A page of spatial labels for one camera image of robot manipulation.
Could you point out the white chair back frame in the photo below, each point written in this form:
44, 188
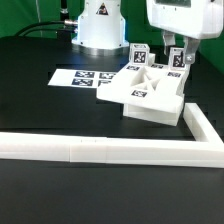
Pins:
157, 87

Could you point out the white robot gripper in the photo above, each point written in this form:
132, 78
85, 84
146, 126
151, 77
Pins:
199, 19

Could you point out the white marker sheet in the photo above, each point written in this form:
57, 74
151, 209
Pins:
80, 78

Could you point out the white U-shaped fixture frame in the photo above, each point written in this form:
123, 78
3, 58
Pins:
205, 150

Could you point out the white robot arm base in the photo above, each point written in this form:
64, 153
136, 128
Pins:
101, 29

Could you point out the white tagged cube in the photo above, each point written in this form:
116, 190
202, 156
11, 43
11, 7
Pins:
176, 59
139, 53

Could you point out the black antenna post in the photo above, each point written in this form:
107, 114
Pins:
62, 33

